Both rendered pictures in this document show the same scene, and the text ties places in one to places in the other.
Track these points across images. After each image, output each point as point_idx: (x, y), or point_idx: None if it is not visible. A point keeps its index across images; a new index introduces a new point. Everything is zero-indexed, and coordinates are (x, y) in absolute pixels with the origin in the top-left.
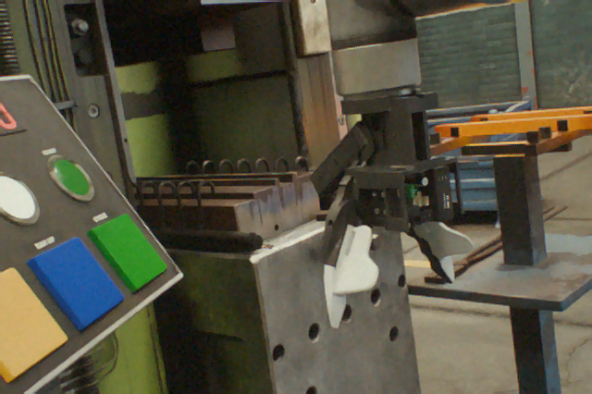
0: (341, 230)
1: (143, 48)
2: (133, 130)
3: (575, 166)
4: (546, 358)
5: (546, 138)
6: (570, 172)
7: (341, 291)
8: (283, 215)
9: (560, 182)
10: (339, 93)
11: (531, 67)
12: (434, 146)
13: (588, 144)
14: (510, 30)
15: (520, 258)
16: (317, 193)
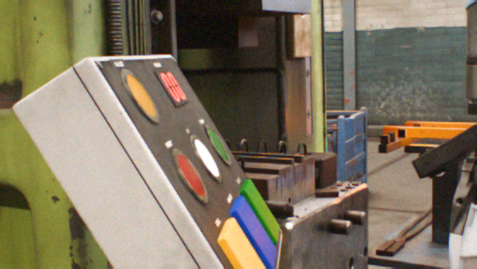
0: (468, 207)
1: (176, 38)
2: None
3: (389, 168)
4: None
5: None
6: (386, 172)
7: (468, 255)
8: (294, 190)
9: (379, 180)
10: (475, 98)
11: (353, 83)
12: (392, 143)
13: (395, 151)
14: (338, 52)
15: (445, 238)
16: (420, 175)
